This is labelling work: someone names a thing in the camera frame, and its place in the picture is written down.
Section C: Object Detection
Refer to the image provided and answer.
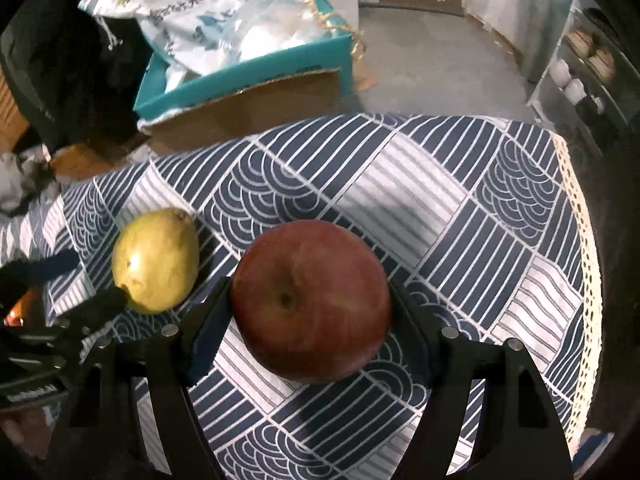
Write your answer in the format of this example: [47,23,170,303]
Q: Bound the teal cardboard box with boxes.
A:
[134,0,354,120]

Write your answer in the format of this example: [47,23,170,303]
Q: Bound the clear plastic bag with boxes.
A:
[218,0,330,64]

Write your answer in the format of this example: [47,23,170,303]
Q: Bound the red apple right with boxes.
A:
[231,220,392,384]

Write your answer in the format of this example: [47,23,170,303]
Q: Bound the brown cardboard box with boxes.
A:
[139,63,376,155]

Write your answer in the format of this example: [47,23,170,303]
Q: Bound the white printed plastic bag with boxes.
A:
[79,0,245,76]

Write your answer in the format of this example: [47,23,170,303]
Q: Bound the small wooden box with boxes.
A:
[49,143,128,180]

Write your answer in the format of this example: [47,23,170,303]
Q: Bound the yellow green pear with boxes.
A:
[112,207,200,315]

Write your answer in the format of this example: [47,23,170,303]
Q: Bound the blue white patterned tablecloth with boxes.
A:
[1,114,602,479]

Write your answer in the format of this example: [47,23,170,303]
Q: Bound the shoe rack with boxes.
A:
[528,0,639,156]

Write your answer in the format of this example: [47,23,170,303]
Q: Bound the black hanging coat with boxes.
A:
[1,0,151,152]

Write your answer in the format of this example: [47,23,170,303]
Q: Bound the grey crumpled clothes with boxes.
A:
[1,144,61,217]

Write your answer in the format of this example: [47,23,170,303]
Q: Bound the orange red tomato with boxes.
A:
[3,287,44,327]

